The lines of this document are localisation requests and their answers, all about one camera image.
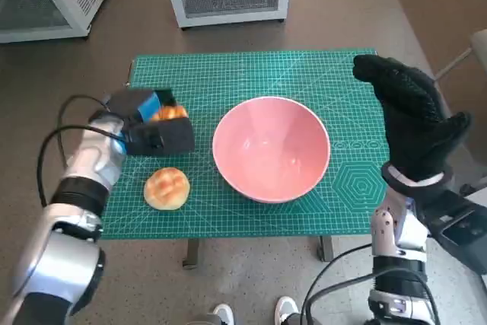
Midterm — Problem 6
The white right foot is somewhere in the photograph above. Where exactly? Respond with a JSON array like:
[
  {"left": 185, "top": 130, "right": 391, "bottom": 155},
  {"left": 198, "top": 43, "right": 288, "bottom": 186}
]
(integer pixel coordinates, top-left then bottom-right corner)
[{"left": 274, "top": 296, "right": 300, "bottom": 325}]

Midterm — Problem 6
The green cutting mat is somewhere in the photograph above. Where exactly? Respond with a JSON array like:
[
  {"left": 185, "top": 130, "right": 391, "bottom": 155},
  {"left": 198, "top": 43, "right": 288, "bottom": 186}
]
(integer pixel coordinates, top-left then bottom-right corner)
[{"left": 99, "top": 49, "right": 393, "bottom": 241}]

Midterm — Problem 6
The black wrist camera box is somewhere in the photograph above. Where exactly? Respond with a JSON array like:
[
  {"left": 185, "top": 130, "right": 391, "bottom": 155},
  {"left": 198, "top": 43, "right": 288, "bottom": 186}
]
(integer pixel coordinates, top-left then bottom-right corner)
[
  {"left": 123, "top": 116, "right": 196, "bottom": 158},
  {"left": 416, "top": 183, "right": 487, "bottom": 276}
]

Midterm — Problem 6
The pink bowl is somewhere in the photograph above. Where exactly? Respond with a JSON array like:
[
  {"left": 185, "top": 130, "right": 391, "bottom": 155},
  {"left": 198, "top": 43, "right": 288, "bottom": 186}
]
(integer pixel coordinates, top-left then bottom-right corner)
[{"left": 212, "top": 96, "right": 331, "bottom": 204}]

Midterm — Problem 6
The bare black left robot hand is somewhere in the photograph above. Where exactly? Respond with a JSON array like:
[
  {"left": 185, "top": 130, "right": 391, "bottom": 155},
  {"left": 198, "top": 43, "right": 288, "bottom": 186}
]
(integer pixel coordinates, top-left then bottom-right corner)
[{"left": 103, "top": 88, "right": 177, "bottom": 125}]

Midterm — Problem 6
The long braided toy bread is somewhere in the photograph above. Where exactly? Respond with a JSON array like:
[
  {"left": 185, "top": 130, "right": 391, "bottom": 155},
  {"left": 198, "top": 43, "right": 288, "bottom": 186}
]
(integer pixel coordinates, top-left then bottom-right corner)
[{"left": 150, "top": 104, "right": 189, "bottom": 123}]

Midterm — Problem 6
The round toy bread bun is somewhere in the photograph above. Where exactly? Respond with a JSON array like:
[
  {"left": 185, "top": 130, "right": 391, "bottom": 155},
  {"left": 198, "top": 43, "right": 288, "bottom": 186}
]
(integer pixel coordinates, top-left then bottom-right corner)
[{"left": 143, "top": 167, "right": 191, "bottom": 211}]

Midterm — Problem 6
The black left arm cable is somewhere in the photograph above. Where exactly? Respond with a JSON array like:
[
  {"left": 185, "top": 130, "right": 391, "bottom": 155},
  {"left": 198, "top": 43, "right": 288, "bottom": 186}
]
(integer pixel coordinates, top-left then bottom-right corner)
[
  {"left": 36, "top": 124, "right": 127, "bottom": 208},
  {"left": 57, "top": 94, "right": 115, "bottom": 161}
]

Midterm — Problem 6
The grey table leg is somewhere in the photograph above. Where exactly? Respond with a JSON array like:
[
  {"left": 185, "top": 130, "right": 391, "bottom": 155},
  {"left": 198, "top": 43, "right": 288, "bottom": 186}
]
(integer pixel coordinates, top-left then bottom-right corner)
[
  {"left": 315, "top": 235, "right": 335, "bottom": 263},
  {"left": 181, "top": 238, "right": 208, "bottom": 271}
]

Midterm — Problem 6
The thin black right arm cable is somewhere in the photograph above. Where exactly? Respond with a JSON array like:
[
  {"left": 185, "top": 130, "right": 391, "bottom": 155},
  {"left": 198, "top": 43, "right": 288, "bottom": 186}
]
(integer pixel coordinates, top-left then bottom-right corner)
[{"left": 300, "top": 244, "right": 373, "bottom": 325}]

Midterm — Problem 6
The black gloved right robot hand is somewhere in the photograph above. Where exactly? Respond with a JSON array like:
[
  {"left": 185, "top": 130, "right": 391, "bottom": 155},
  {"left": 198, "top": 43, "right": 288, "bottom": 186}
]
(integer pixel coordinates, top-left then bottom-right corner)
[{"left": 352, "top": 53, "right": 473, "bottom": 184}]

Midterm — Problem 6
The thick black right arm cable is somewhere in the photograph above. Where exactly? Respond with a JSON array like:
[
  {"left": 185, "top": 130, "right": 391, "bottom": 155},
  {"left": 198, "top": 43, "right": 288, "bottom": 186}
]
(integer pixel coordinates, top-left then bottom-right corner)
[{"left": 306, "top": 266, "right": 442, "bottom": 325}]

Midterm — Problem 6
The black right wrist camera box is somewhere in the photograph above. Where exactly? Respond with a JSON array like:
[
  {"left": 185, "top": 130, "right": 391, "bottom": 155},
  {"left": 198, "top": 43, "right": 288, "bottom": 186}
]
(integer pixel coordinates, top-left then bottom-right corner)
[{"left": 416, "top": 183, "right": 487, "bottom": 276}]

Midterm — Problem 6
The white foot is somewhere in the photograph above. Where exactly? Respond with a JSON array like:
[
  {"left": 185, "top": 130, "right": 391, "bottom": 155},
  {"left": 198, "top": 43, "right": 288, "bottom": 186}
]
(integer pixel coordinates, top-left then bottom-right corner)
[
  {"left": 274, "top": 296, "right": 300, "bottom": 325},
  {"left": 212, "top": 304, "right": 235, "bottom": 325}
]

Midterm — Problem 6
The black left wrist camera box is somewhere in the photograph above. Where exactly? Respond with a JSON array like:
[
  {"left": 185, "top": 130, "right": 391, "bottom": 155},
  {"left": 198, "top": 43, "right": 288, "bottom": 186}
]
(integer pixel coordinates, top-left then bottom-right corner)
[{"left": 123, "top": 116, "right": 196, "bottom": 158}]

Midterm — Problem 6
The white left foot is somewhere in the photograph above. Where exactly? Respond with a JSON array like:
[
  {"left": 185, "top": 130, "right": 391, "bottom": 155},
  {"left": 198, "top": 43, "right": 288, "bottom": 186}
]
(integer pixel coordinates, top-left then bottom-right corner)
[{"left": 212, "top": 304, "right": 235, "bottom": 325}]

